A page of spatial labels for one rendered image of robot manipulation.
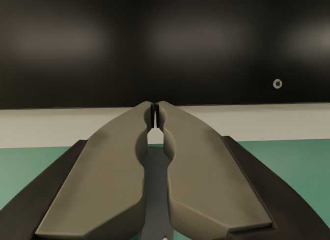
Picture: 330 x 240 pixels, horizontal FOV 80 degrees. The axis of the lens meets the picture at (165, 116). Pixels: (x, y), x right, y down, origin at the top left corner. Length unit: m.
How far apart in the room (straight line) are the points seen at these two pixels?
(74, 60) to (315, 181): 1.25
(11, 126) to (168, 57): 0.18
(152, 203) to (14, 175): 0.67
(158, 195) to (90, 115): 0.84
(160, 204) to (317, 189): 0.80
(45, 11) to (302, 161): 1.19
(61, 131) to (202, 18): 0.18
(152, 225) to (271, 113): 0.93
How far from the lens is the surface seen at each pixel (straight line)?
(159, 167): 0.99
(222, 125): 0.23
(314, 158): 1.28
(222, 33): 0.21
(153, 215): 1.08
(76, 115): 0.23
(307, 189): 1.30
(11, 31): 0.24
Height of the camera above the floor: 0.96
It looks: 87 degrees down
